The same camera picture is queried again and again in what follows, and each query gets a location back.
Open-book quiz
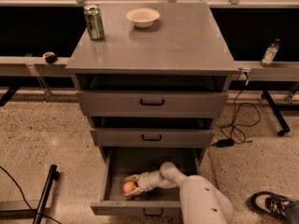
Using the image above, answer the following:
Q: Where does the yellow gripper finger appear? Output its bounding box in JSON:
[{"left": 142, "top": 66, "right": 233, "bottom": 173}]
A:
[
  {"left": 124, "top": 186, "right": 143, "bottom": 198},
  {"left": 124, "top": 175, "right": 139, "bottom": 183}
]

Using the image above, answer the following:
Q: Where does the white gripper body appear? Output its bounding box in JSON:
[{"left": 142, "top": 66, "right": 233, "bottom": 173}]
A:
[{"left": 137, "top": 171, "right": 164, "bottom": 192}]

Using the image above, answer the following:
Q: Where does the grey top drawer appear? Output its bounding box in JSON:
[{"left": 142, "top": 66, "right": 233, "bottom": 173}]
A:
[{"left": 76, "top": 91, "right": 228, "bottom": 118}]

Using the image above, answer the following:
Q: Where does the black stand leg left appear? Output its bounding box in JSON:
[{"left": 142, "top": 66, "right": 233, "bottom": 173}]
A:
[{"left": 33, "top": 164, "right": 59, "bottom": 224}]

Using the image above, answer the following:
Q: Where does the white paper bowl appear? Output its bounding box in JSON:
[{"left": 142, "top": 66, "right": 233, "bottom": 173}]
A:
[{"left": 126, "top": 7, "right": 160, "bottom": 28}]

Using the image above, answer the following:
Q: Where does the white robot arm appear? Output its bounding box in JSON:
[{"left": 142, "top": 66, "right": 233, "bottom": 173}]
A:
[{"left": 123, "top": 162, "right": 234, "bottom": 224}]

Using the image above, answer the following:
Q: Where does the black power cable with adapter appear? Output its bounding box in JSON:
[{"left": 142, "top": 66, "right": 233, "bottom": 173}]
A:
[{"left": 210, "top": 73, "right": 262, "bottom": 148}]

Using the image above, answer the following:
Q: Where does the small black round object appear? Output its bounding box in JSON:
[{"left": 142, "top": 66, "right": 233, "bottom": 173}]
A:
[{"left": 43, "top": 51, "right": 58, "bottom": 63}]

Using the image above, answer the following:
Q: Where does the grey drawer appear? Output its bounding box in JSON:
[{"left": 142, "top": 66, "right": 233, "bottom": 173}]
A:
[
  {"left": 76, "top": 91, "right": 228, "bottom": 118},
  {"left": 91, "top": 128, "right": 214, "bottom": 148},
  {"left": 91, "top": 147, "right": 202, "bottom": 217}
]

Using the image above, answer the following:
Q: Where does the grey bottom drawer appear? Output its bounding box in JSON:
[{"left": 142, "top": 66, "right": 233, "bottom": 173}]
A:
[{"left": 91, "top": 147, "right": 202, "bottom": 217}]

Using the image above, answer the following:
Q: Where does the clear plastic bottle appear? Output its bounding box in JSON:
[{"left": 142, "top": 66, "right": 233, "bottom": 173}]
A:
[{"left": 261, "top": 38, "right": 280, "bottom": 67}]

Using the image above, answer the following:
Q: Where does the black and white sneaker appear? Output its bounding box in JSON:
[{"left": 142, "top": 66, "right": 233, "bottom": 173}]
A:
[{"left": 249, "top": 191, "right": 298, "bottom": 217}]

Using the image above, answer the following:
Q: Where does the black cable on floor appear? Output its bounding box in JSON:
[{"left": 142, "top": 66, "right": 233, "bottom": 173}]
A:
[{"left": 0, "top": 165, "right": 64, "bottom": 224}]

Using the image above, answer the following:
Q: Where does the orange fruit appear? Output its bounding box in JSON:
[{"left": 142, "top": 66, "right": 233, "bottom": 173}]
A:
[{"left": 123, "top": 181, "right": 135, "bottom": 193}]

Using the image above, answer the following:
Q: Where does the grey middle drawer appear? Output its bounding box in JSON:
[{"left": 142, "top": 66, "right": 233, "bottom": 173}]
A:
[{"left": 91, "top": 128, "right": 214, "bottom": 148}]

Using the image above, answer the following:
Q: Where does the grey drawer cabinet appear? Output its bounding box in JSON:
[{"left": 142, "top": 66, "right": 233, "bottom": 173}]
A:
[{"left": 64, "top": 2, "right": 240, "bottom": 156}]

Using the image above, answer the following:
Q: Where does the green soda can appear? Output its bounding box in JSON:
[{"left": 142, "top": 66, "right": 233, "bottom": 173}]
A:
[{"left": 83, "top": 5, "right": 105, "bottom": 40}]

